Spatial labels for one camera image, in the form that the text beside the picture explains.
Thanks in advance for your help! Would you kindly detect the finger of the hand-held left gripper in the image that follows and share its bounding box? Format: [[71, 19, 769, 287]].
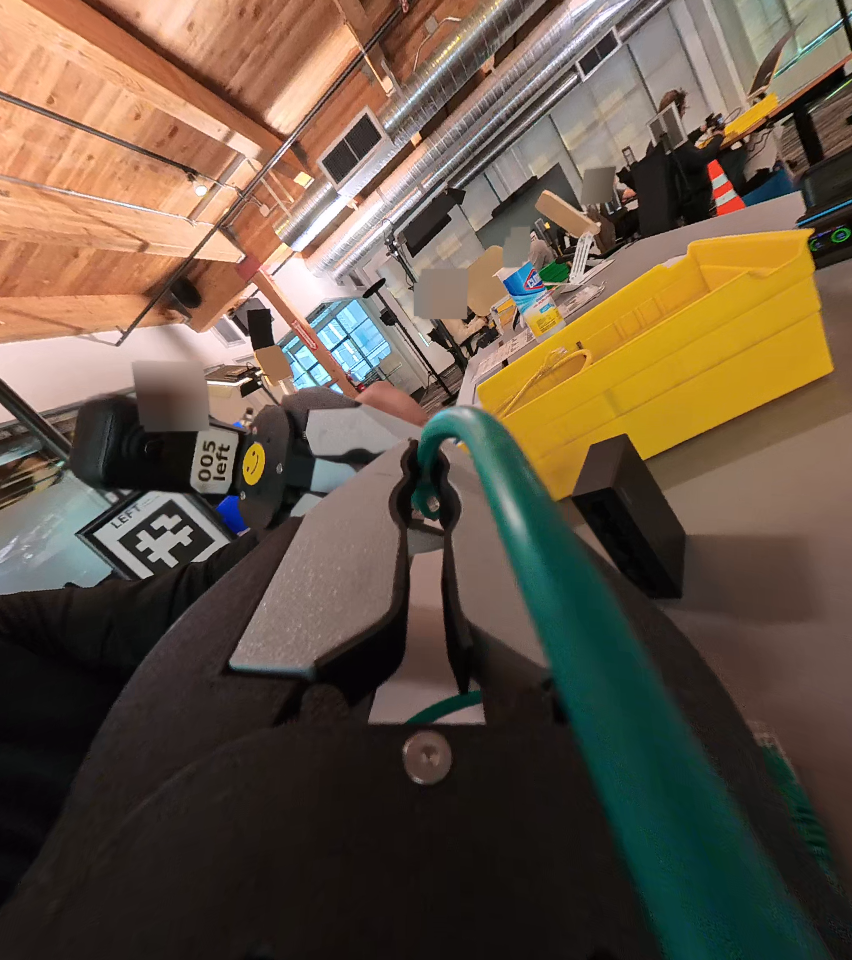
[[291, 459, 364, 520], [304, 402, 409, 464]]

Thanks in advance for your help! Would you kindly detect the printed paper sheet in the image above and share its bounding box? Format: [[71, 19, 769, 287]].
[[482, 330, 541, 369]]

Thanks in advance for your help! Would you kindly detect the orange traffic cone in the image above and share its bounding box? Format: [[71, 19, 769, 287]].
[[707, 159, 748, 218]]

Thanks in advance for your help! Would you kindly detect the black network switch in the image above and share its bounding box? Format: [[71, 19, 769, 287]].
[[572, 435, 688, 600]]

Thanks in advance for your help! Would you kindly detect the black wall screen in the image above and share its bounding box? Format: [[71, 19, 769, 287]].
[[519, 161, 586, 223]]

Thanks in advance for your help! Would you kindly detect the green ethernet cable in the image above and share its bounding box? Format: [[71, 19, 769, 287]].
[[402, 405, 843, 960]]

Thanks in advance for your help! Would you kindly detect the yellow plastic bin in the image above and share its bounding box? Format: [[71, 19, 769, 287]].
[[477, 228, 836, 501]]

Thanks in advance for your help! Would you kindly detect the person's left hand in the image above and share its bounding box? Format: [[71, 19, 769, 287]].
[[360, 380, 429, 429]]

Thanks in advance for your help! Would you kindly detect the yellow ethernet cable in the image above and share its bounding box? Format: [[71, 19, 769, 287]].
[[497, 346, 594, 418]]

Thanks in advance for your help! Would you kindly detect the person's dark clothing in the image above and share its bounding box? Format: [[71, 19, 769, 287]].
[[0, 660, 142, 960]]

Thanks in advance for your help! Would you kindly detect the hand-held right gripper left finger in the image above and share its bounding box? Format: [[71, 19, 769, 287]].
[[229, 442, 412, 704]]

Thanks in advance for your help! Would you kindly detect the framed marker sign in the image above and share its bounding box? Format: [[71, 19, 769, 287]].
[[77, 491, 235, 582]]

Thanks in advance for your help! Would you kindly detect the black tripod light stand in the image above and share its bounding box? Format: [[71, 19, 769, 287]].
[[384, 187, 472, 369]]

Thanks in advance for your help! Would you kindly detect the blue wipes pack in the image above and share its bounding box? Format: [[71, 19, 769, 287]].
[[501, 262, 568, 341]]

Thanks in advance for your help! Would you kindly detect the blue storage bin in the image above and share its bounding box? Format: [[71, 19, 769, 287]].
[[214, 491, 260, 535]]

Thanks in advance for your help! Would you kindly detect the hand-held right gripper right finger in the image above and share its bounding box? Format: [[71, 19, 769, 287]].
[[438, 447, 553, 693]]

